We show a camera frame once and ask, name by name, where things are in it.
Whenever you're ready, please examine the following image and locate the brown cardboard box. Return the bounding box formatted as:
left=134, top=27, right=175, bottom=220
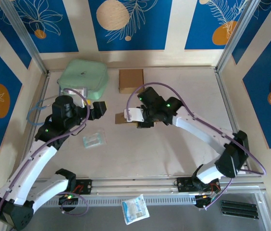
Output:
left=118, top=69, right=145, bottom=94
left=114, top=112, right=161, bottom=128

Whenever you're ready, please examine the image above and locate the clear plastic packet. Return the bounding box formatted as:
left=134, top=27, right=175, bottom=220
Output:
left=82, top=128, right=108, bottom=150

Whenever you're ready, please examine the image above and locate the mint green zipper case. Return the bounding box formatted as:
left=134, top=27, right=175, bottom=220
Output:
left=57, top=59, right=109, bottom=101

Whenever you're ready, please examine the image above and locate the blue tube stethoscope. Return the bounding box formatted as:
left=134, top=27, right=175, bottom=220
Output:
left=26, top=95, right=54, bottom=126

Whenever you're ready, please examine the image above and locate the white blue sachet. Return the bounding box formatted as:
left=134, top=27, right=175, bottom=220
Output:
left=121, top=194, right=150, bottom=226

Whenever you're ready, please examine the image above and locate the black ribbed block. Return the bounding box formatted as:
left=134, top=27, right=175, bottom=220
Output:
left=221, top=199, right=259, bottom=220

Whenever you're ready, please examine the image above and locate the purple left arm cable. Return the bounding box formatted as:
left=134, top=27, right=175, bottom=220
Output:
left=0, top=88, right=90, bottom=229

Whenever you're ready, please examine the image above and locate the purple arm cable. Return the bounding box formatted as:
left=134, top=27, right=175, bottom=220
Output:
left=125, top=83, right=268, bottom=210
left=0, top=88, right=90, bottom=229

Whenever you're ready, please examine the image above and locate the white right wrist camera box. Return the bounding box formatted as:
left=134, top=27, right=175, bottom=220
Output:
left=123, top=107, right=145, bottom=123

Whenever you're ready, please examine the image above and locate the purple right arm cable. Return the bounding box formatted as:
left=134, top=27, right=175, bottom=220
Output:
left=125, top=83, right=268, bottom=210

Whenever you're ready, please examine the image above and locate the aluminium table side rail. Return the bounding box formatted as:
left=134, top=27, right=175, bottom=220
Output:
left=214, top=67, right=253, bottom=174
left=17, top=72, right=52, bottom=179

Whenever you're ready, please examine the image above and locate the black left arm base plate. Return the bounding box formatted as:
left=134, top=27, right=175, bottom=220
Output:
left=72, top=178, right=93, bottom=195

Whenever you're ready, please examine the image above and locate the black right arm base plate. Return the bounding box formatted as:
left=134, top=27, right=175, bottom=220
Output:
left=173, top=177, right=221, bottom=193

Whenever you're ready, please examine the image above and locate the aluminium frame rail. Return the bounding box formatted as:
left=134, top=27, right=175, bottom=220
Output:
left=2, top=173, right=267, bottom=199

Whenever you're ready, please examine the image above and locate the grey slotted cable duct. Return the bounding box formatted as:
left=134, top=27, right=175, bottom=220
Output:
left=12, top=194, right=198, bottom=207

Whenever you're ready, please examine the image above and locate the aluminium frame post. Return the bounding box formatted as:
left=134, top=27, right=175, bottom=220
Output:
left=215, top=0, right=262, bottom=73
left=0, top=0, right=49, bottom=74

